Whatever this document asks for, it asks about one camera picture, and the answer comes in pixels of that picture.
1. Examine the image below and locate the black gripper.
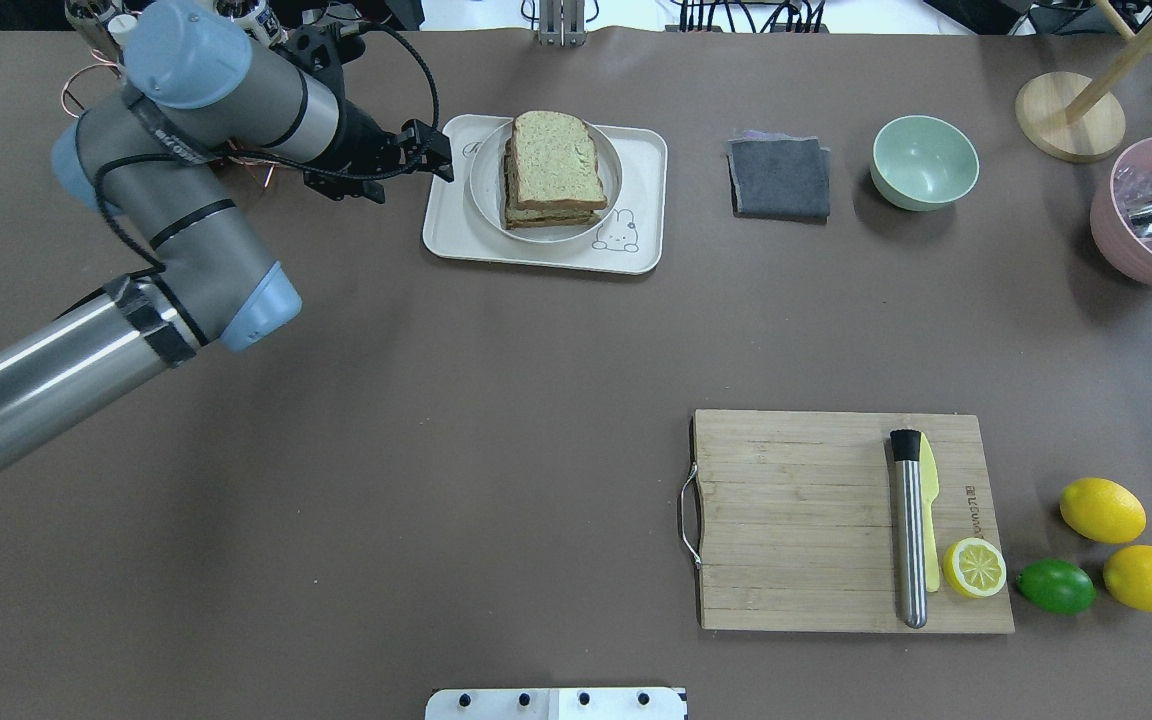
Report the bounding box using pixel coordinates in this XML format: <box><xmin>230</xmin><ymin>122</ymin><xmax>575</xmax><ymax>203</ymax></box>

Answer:
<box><xmin>303</xmin><ymin>101</ymin><xmax>454</xmax><ymax>202</ymax></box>

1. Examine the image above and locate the white round plate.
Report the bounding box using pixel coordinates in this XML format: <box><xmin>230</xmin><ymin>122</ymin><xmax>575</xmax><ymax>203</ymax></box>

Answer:
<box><xmin>468</xmin><ymin>119</ymin><xmax>622</xmax><ymax>245</ymax></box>

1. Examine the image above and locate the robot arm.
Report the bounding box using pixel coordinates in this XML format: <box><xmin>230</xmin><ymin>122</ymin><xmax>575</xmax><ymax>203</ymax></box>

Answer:
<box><xmin>0</xmin><ymin>1</ymin><xmax>454</xmax><ymax>470</ymax></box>

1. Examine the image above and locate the cream rabbit tray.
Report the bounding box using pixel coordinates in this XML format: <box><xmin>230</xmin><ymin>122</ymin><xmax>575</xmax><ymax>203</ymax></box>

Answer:
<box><xmin>422</xmin><ymin>114</ymin><xmax>668</xmax><ymax>274</ymax></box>

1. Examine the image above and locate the tea bottle upper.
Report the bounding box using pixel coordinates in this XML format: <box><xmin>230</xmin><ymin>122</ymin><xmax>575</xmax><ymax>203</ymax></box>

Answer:
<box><xmin>212</xmin><ymin>0</ymin><xmax>287</xmax><ymax>47</ymax></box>

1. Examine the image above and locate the tea bottle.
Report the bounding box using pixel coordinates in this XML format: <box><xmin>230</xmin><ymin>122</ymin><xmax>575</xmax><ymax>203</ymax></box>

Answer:
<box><xmin>63</xmin><ymin>1</ymin><xmax>138</xmax><ymax>67</ymax></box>
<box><xmin>212</xmin><ymin>0</ymin><xmax>287</xmax><ymax>47</ymax></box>

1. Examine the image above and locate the grey folded cloth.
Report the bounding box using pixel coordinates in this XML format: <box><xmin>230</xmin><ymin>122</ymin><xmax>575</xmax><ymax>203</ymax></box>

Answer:
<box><xmin>726</xmin><ymin>129</ymin><xmax>831</xmax><ymax>222</ymax></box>

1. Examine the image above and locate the tea bottle lower right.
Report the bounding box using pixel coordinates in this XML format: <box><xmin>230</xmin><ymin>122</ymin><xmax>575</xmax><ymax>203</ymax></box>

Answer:
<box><xmin>63</xmin><ymin>1</ymin><xmax>138</xmax><ymax>67</ymax></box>

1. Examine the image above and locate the mint green bowl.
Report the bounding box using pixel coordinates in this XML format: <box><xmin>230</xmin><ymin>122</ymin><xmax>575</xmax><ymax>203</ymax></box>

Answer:
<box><xmin>870</xmin><ymin>115</ymin><xmax>980</xmax><ymax>211</ymax></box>

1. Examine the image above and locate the bamboo cutting board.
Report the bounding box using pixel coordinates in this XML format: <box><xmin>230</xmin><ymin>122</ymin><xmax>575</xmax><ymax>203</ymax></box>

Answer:
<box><xmin>691</xmin><ymin>409</ymin><xmax>1001</xmax><ymax>632</ymax></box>

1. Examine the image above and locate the steel muddler black tip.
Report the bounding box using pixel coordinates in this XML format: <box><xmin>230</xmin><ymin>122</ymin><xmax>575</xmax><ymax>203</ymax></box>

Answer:
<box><xmin>890</xmin><ymin>429</ymin><xmax>929</xmax><ymax>629</ymax></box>

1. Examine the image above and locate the yellow plastic knife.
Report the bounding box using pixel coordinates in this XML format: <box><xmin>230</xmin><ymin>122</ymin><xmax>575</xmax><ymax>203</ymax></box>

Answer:
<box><xmin>919</xmin><ymin>433</ymin><xmax>941</xmax><ymax>593</ymax></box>

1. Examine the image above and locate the wooden mug tree stand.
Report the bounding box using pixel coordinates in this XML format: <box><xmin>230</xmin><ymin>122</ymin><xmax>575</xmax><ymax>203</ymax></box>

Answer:
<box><xmin>1014</xmin><ymin>18</ymin><xmax>1152</xmax><ymax>162</ymax></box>

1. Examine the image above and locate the lemon half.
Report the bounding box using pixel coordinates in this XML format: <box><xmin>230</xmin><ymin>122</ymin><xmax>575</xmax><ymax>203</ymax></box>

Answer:
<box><xmin>942</xmin><ymin>537</ymin><xmax>1007</xmax><ymax>600</ymax></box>

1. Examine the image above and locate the green lime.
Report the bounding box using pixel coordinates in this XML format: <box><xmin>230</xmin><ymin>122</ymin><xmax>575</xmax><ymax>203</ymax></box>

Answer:
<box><xmin>1015</xmin><ymin>559</ymin><xmax>1097</xmax><ymax>615</ymax></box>

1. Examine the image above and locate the yellow lemon lower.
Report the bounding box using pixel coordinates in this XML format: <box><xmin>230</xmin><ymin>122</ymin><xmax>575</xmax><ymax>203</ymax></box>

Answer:
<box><xmin>1059</xmin><ymin>477</ymin><xmax>1147</xmax><ymax>544</ymax></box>

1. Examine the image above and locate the black camera mount wrist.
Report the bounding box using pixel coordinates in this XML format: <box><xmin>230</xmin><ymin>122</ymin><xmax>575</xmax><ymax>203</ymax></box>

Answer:
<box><xmin>276</xmin><ymin>22</ymin><xmax>366</xmax><ymax>99</ymax></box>

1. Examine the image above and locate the aluminium frame post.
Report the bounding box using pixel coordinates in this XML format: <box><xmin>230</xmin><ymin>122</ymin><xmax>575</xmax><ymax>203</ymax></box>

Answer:
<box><xmin>532</xmin><ymin>0</ymin><xmax>588</xmax><ymax>47</ymax></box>

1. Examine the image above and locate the copper wire bottle rack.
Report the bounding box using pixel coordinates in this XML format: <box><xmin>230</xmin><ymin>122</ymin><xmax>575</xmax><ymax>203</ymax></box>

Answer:
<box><xmin>61</xmin><ymin>0</ymin><xmax>282</xmax><ymax>188</ymax></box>

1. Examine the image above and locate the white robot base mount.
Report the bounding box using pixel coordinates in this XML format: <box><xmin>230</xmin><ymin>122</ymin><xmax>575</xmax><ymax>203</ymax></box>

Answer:
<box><xmin>424</xmin><ymin>685</ymin><xmax>689</xmax><ymax>719</ymax></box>

